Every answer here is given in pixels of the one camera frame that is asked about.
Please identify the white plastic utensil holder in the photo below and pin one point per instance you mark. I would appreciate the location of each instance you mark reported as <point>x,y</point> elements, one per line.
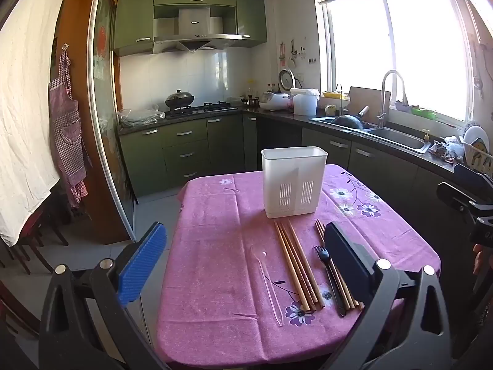
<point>292,185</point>

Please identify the black wok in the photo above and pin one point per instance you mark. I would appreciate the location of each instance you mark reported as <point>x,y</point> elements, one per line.
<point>348,121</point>

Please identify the person's right hand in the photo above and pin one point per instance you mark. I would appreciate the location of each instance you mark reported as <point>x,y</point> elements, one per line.
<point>481,258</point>

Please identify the green cabinets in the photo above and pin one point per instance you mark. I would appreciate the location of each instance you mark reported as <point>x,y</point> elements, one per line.
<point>185,142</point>
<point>133,19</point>

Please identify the green upper cabinets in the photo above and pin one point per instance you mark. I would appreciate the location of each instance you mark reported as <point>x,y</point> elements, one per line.
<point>133,19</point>

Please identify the yellow tray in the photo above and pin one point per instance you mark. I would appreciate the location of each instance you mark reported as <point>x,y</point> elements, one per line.
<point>333,94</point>

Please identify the steel range hood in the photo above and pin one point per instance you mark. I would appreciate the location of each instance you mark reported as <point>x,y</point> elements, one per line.
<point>194,23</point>

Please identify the black plastic fork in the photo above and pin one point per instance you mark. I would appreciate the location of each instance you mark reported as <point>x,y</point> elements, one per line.
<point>321,254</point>

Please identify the clear plastic bag bundle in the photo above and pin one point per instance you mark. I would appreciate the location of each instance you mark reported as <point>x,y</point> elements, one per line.
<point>140,117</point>

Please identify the clear plastic spoon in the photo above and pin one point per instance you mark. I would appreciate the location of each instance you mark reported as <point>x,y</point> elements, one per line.
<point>259,256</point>

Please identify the small yellow tap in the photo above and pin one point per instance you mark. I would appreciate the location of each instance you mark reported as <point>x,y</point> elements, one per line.
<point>425,137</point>

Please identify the wooden cutting board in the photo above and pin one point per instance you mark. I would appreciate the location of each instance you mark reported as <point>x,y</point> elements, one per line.
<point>362,98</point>

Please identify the sliding glass door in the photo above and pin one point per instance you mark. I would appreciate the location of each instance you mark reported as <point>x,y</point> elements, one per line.
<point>104,96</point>

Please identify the black gas stove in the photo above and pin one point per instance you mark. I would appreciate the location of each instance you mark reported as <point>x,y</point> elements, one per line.
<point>208,108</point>

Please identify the tall steel faucet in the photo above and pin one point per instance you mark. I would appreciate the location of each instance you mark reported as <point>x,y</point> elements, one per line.
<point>384,100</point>

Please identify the dark stone countertop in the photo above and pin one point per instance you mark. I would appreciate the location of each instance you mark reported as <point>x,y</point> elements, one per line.
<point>277,115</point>

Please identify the pink floral tablecloth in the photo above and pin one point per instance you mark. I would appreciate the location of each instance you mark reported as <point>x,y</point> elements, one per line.
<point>223,239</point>

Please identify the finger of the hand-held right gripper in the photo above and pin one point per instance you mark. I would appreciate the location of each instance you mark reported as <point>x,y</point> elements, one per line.
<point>454,196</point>
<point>470,175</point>

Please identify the crumpled plastic bags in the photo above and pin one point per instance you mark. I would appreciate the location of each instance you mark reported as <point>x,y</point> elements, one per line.
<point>446,150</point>

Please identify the thin steel faucet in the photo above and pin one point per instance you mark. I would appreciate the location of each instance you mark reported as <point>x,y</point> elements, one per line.
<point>341,100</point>

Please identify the white plastic bucket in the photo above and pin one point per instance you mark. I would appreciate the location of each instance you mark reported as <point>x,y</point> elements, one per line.
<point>304,104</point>

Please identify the checkered apron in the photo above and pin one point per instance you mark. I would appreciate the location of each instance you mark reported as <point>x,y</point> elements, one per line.
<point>67,135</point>

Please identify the dish rack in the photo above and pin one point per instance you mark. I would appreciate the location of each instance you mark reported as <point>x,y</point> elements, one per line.
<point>477,158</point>

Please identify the green container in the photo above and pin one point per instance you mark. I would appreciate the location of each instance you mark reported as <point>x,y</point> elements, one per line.
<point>421,111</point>

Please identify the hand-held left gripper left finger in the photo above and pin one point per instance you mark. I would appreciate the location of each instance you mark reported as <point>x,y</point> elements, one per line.
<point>142,266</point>

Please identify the dark wooden chair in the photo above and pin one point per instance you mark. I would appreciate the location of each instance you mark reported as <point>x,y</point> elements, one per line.
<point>34,235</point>

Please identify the small steel pot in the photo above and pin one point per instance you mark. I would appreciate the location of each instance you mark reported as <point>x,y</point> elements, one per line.
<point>252,101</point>

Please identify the white rice cooker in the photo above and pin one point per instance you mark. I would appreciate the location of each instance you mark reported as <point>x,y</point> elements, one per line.
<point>273,102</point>

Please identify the steel double sink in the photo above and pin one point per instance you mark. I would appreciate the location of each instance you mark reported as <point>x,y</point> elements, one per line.
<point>400,138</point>

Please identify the white plate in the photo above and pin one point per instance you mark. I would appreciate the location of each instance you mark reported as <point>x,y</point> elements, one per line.
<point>475,137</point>

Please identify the wok with lid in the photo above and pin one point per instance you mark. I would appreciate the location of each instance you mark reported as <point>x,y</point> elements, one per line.
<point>179,99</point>

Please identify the mug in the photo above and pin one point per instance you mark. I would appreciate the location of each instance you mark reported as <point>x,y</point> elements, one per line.
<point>329,110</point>

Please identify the hanging kitchen utensils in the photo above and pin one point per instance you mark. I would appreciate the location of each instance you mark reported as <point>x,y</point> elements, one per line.
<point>282,54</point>

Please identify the window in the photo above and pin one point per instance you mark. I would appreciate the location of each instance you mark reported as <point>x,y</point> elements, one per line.
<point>423,46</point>

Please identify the green lower cabinets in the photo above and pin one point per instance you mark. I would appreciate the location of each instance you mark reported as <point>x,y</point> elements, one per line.
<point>185,142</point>

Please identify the white hanging sheet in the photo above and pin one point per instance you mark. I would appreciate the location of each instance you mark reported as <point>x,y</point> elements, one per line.
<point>27,104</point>

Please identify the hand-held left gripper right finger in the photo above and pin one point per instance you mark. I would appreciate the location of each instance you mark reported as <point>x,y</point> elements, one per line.
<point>346,256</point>

